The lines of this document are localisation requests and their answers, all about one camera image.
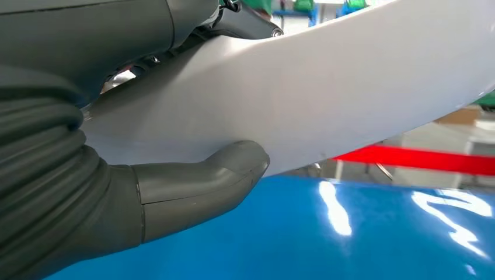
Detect long red barrier belt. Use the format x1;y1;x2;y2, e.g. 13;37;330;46
332;145;495;177

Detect green plastic crate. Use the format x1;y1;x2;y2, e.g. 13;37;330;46
473;90;495;110

